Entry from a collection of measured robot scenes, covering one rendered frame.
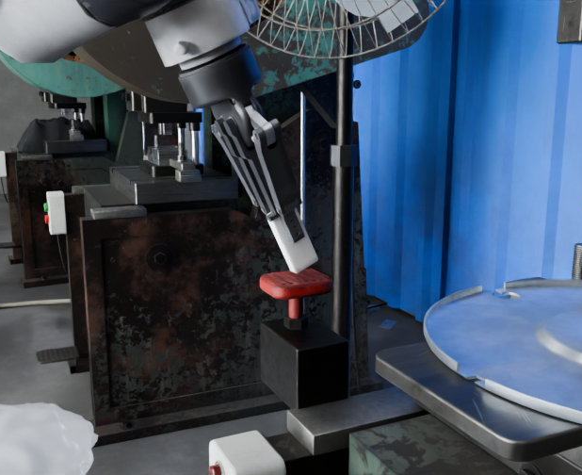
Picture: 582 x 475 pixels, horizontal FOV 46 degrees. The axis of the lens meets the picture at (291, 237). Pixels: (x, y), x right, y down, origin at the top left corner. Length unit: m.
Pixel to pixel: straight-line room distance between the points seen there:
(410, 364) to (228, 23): 0.34
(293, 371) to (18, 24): 0.40
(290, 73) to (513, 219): 1.02
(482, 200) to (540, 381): 2.11
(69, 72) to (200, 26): 2.77
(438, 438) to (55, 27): 0.48
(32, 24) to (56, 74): 2.78
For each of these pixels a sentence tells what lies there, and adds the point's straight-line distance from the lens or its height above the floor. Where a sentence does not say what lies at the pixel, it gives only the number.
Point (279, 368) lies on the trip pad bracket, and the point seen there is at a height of 0.67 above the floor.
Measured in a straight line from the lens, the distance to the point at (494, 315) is 0.57.
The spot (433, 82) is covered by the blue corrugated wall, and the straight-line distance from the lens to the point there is 2.74.
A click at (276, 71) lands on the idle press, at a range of 1.77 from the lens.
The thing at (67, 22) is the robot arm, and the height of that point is 1.01.
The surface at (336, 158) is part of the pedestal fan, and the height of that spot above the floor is 0.82.
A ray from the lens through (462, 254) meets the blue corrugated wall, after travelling 2.64.
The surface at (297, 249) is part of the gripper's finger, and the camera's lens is 0.72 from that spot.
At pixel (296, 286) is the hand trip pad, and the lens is 0.70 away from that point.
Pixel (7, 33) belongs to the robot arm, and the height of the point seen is 1.00.
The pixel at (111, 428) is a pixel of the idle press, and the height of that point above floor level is 0.03.
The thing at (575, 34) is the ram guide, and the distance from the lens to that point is 0.57.
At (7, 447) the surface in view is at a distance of 1.73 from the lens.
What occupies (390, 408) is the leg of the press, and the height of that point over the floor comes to 0.64.
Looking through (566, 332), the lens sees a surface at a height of 0.79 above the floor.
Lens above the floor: 0.96
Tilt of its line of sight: 12 degrees down
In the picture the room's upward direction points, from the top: straight up
